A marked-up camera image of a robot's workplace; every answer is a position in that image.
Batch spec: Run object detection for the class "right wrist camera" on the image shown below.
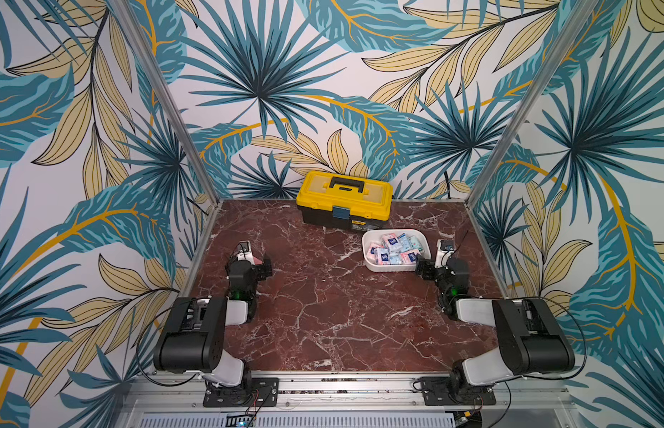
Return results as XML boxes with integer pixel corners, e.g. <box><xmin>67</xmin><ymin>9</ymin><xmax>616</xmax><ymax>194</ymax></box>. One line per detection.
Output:
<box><xmin>435</xmin><ymin>239</ymin><xmax>456</xmax><ymax>269</ymax></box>

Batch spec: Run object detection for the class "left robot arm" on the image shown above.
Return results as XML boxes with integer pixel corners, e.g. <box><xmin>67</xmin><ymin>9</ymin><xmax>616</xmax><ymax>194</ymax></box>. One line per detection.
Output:
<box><xmin>154</xmin><ymin>256</ymin><xmax>272</xmax><ymax>390</ymax></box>

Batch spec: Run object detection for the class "blue elephant tissue pack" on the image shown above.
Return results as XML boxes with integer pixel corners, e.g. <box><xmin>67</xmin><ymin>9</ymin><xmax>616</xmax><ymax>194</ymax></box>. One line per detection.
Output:
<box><xmin>397</xmin><ymin>233</ymin><xmax>413</xmax><ymax>253</ymax></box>

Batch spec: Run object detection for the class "aluminium front rail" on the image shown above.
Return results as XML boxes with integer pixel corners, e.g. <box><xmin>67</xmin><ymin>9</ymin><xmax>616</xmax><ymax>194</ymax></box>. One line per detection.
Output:
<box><xmin>114</xmin><ymin>371</ymin><xmax>584</xmax><ymax>427</ymax></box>

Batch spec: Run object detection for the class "white plastic storage box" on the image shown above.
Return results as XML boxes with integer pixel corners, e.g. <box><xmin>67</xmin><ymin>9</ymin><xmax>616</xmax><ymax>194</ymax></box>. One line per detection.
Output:
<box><xmin>362</xmin><ymin>229</ymin><xmax>431</xmax><ymax>272</ymax></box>

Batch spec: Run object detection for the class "pink Tempo tissue pack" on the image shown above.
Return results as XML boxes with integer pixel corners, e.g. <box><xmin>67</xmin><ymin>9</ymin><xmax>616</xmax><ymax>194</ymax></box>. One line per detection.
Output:
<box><xmin>400</xmin><ymin>249</ymin><xmax>421</xmax><ymax>265</ymax></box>
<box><xmin>375</xmin><ymin>247</ymin><xmax>391</xmax><ymax>266</ymax></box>
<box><xmin>366</xmin><ymin>243</ymin><xmax>382</xmax><ymax>264</ymax></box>

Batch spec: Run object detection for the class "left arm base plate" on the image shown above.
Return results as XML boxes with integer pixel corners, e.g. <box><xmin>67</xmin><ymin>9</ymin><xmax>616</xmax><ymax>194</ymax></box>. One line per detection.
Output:
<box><xmin>203</xmin><ymin>377</ymin><xmax>280</xmax><ymax>408</ymax></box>

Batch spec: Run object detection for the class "green white tissue pack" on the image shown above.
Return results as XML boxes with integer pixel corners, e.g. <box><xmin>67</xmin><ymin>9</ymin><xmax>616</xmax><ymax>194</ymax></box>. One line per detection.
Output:
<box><xmin>410</xmin><ymin>236</ymin><xmax>424</xmax><ymax>253</ymax></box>

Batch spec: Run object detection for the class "yellow black toolbox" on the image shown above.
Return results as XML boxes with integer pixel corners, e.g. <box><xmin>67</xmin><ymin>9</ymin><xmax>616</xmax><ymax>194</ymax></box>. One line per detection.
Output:
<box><xmin>296</xmin><ymin>171</ymin><xmax>394</xmax><ymax>232</ymax></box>

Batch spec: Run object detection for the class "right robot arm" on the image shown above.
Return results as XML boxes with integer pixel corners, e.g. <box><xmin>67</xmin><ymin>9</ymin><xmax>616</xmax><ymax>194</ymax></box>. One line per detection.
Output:
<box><xmin>415</xmin><ymin>257</ymin><xmax>576</xmax><ymax>392</ymax></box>

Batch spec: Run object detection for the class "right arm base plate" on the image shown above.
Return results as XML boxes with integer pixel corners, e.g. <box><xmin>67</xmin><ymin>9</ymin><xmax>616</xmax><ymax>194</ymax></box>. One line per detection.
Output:
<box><xmin>412</xmin><ymin>376</ymin><xmax>497</xmax><ymax>408</ymax></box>

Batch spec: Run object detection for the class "pink Tempo pack in box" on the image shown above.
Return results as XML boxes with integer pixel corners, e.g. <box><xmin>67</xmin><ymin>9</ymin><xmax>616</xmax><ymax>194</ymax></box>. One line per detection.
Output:
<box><xmin>381</xmin><ymin>234</ymin><xmax>402</xmax><ymax>253</ymax></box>

